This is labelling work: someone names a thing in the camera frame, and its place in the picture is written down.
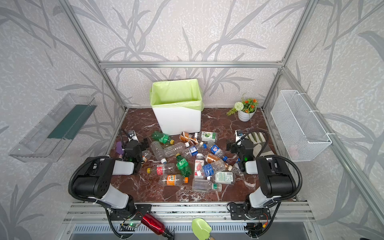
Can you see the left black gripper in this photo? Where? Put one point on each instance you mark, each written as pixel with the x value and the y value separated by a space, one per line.
pixel 133 148

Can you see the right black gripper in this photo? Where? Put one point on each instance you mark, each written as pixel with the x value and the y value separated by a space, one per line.
pixel 243 147

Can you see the clear crushed bottle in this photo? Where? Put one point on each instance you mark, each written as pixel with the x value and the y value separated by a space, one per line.
pixel 158 152

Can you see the square bottle green label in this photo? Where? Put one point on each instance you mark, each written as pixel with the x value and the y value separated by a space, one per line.
pixel 226 178

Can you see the clear bottle green cap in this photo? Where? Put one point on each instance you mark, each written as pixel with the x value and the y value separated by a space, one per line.
pixel 201 185

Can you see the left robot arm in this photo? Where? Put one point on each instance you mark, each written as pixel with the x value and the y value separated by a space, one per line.
pixel 91 181

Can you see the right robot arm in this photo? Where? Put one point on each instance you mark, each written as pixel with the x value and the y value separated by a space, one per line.
pixel 279 178

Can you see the white bin with green liner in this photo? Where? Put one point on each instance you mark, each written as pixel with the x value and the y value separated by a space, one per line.
pixel 177 105

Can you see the purple spatula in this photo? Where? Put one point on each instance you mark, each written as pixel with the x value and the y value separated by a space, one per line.
pixel 120 149

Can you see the blue label pepsi bottle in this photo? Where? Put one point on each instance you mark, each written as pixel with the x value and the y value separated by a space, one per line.
pixel 215 150

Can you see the green bottle yellow cap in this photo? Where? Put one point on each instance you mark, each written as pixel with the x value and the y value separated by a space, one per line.
pixel 162 138

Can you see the clear bottle lime label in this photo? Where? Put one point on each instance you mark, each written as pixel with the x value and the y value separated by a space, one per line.
pixel 207 136

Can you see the brown tea bottle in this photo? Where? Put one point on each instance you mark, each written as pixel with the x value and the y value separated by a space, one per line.
pixel 213 158

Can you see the clear bottle white cap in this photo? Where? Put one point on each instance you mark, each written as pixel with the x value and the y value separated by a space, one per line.
pixel 175 149

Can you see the white pot with flowers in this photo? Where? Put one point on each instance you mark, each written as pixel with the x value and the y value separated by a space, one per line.
pixel 245 109

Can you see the red label bottle yellow cap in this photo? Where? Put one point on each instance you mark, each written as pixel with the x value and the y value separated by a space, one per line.
pixel 163 169

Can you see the pink guava label bottle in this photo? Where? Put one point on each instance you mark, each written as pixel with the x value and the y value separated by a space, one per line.
pixel 199 163

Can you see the orange label bottle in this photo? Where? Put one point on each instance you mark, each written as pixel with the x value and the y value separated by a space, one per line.
pixel 173 180

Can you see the dark green bottle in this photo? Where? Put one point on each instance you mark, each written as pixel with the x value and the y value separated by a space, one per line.
pixel 183 166

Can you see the red metal bottle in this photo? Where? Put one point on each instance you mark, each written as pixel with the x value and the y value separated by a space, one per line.
pixel 156 226

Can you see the green plastic trowel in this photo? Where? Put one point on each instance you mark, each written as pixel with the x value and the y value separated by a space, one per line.
pixel 201 229

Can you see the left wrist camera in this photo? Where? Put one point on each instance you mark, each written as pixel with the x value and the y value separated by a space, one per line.
pixel 131 135

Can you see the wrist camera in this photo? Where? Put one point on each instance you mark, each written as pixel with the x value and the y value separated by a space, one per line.
pixel 238 135
pixel 131 135

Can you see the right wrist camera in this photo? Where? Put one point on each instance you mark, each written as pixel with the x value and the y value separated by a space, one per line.
pixel 238 135

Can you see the white wire mesh basket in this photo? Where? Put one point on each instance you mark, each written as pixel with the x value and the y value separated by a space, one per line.
pixel 302 134

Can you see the clear plastic wall shelf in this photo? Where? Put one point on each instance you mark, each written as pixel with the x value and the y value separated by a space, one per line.
pixel 50 138

